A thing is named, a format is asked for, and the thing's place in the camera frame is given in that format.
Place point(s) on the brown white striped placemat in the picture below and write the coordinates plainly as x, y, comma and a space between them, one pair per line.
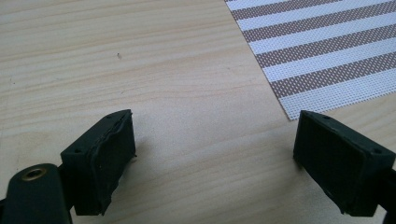
320, 53

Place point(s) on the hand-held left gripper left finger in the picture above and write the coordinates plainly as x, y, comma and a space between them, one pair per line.
93, 168

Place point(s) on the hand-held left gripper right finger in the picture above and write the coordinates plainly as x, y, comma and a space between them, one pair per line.
339, 165

